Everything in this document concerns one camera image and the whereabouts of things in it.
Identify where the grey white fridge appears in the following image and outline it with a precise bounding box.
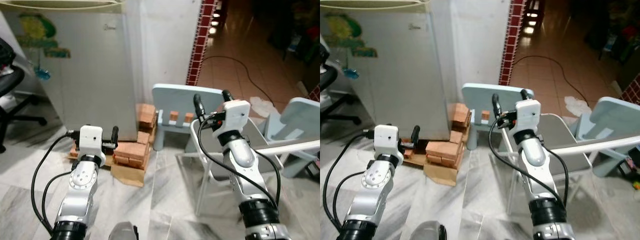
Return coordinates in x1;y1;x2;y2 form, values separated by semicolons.
0;0;143;143
320;0;453;143

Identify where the green yellow fridge sticker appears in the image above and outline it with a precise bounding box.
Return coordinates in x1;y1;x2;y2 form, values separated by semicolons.
322;12;379;59
17;12;71;59

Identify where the light blue child chair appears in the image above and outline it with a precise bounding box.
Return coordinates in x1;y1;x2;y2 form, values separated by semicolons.
151;83;227;152
574;96;640;179
264;97;321;179
460;82;536;151

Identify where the red brick stack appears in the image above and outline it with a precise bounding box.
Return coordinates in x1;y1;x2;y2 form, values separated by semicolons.
69;102;159;172
399;102;472;172

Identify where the brown cardboard piece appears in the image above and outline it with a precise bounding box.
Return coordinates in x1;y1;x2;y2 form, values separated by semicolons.
109;161;146;189
423;161;459;188

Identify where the white plastic bag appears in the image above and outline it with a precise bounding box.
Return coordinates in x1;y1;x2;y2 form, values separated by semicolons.
249;95;277;119
564;95;594;118

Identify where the grey metal folding chair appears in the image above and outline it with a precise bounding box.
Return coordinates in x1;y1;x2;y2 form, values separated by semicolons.
176;116;321;217
491;113;640;217

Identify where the small blue hanging ornament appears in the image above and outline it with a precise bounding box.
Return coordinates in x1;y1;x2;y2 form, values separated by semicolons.
35;60;52;81
345;60;361;81

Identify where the black office chair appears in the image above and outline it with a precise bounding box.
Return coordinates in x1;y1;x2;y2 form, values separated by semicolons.
320;39;362;127
0;37;49;154

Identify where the small colourful toy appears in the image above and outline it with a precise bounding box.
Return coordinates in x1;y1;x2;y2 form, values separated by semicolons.
626;154;640;192

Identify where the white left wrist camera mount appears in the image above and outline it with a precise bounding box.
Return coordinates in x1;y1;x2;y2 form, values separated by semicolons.
372;123;404;162
78;124;106;162

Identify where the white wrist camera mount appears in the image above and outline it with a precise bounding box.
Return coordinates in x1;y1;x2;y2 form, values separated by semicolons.
78;124;106;162
514;98;542;134
212;99;251;134
372;123;404;162

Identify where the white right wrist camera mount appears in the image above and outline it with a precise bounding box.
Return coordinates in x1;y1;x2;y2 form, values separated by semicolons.
514;98;542;134
212;99;251;134

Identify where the black floor cable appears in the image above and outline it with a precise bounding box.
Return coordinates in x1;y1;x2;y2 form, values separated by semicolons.
512;54;592;107
199;54;277;107

